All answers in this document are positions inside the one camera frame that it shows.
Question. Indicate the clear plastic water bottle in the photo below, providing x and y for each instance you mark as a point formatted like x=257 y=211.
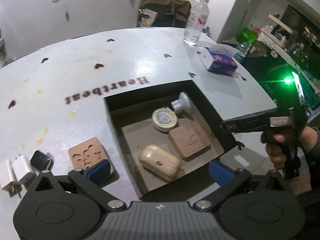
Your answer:
x=196 y=21

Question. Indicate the right hand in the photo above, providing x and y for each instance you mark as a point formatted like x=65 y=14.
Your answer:
x=308 y=138

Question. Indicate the black smartwatch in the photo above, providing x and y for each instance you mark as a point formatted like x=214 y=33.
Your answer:
x=40 y=161

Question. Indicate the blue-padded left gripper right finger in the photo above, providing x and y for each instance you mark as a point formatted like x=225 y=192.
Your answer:
x=230 y=183

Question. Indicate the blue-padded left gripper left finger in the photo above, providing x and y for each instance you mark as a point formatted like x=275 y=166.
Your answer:
x=89 y=183

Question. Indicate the round white tape measure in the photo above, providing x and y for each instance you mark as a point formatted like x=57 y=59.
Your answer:
x=164 y=119

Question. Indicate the white charger plug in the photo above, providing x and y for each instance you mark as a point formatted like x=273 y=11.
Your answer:
x=22 y=169
x=9 y=181

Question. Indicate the purple floral tissue box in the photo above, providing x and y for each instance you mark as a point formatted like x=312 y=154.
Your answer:
x=218 y=59

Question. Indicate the brown armchair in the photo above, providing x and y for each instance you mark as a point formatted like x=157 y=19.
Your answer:
x=165 y=13

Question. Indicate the green plastic bag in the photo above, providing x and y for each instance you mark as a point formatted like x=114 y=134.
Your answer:
x=246 y=36

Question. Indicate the beige earbuds case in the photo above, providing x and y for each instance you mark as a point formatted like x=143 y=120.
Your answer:
x=160 y=162

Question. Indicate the black cardboard box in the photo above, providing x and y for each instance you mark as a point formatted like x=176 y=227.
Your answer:
x=131 y=118

